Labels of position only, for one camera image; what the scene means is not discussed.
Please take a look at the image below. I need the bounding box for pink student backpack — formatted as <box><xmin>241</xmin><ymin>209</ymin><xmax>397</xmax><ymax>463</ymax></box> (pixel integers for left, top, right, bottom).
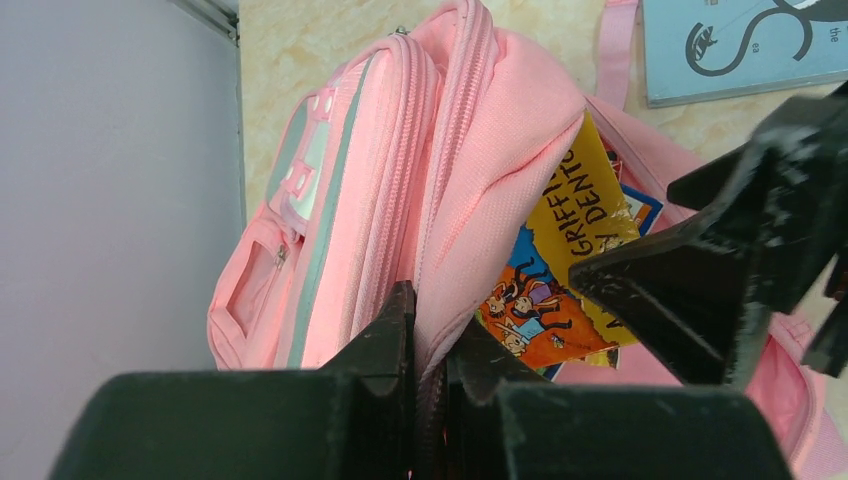
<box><xmin>206</xmin><ymin>0</ymin><xmax>848</xmax><ymax>480</ymax></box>

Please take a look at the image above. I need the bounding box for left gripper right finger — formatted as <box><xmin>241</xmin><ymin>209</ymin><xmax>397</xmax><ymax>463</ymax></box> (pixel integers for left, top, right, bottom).
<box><xmin>446</xmin><ymin>323</ymin><xmax>791</xmax><ymax>479</ymax></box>

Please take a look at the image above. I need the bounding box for yellow storey treehouse book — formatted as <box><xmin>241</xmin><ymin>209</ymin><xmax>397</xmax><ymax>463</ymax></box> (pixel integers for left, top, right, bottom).
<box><xmin>475</xmin><ymin>114</ymin><xmax>639</xmax><ymax>379</ymax></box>

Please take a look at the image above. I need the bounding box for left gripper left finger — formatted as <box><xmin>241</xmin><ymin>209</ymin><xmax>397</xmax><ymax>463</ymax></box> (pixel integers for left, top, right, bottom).
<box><xmin>50</xmin><ymin>281</ymin><xmax>415</xmax><ymax>479</ymax></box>

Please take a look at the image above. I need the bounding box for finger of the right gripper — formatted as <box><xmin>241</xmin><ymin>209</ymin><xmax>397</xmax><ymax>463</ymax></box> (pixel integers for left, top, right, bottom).
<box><xmin>569</xmin><ymin>86</ymin><xmax>847</xmax><ymax>388</ymax></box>

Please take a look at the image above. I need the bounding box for light blue book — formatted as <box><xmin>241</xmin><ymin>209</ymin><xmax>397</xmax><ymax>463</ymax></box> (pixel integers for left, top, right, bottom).
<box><xmin>641</xmin><ymin>0</ymin><xmax>847</xmax><ymax>108</ymax></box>

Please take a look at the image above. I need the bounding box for blue cartoon book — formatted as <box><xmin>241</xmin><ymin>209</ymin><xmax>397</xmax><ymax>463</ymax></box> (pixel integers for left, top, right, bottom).
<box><xmin>606</xmin><ymin>150</ymin><xmax>664</xmax><ymax>236</ymax></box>

